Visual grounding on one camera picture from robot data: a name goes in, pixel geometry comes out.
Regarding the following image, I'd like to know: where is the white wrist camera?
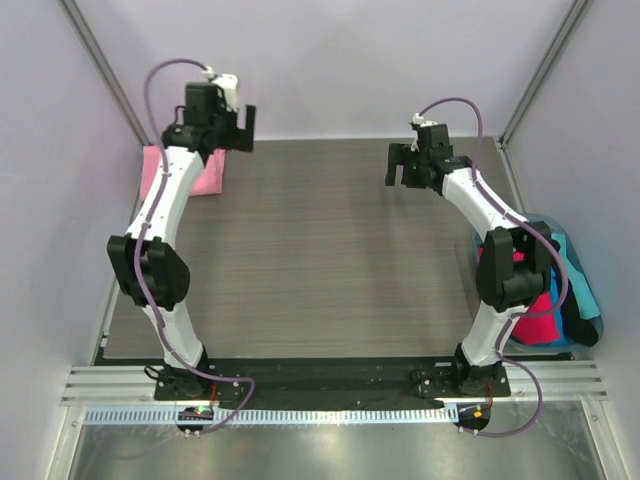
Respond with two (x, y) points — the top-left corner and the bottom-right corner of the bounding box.
(409, 113), (438, 152)
(202, 66), (240, 112)

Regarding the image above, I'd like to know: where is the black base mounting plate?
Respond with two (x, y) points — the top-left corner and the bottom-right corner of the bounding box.
(144, 357), (511, 411)

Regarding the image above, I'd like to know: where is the left aluminium corner post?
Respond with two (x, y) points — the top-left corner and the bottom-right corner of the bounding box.
(57, 0), (150, 145)

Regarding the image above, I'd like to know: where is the slotted white cable duct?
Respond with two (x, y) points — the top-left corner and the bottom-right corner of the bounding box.
(84, 404), (458, 426)

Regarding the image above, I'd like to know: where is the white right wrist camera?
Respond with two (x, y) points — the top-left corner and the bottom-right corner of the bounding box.
(409, 113), (438, 152)

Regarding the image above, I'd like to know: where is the black t shirt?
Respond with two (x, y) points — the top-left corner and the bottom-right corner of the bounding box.
(551, 240), (600, 347)

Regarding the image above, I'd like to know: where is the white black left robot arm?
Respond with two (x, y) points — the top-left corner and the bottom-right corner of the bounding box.
(107, 75), (256, 400)

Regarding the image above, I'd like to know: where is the aluminium front frame rail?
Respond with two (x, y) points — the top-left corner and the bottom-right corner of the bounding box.
(62, 358), (607, 411)

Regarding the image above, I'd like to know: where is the right aluminium corner post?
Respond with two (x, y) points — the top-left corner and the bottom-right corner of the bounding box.
(499, 0), (592, 150)

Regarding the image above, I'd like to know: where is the aluminium corner post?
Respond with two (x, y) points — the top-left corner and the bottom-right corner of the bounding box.
(57, 0), (150, 145)
(499, 0), (592, 150)

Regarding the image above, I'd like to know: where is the magenta t shirt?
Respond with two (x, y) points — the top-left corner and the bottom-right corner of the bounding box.
(477, 244), (561, 347)

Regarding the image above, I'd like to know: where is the turquoise t shirt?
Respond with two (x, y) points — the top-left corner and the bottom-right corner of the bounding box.
(552, 232), (600, 320)

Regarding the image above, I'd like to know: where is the teal plastic laundry basket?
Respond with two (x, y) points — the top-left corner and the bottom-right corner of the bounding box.
(462, 214), (602, 365)

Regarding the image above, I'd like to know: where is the light pink t shirt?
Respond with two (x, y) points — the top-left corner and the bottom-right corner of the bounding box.
(139, 146), (226, 201)

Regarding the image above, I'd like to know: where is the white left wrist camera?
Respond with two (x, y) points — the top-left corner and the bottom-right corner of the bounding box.
(202, 66), (240, 112)

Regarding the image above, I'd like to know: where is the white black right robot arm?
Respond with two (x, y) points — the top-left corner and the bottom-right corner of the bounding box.
(385, 116), (554, 399)

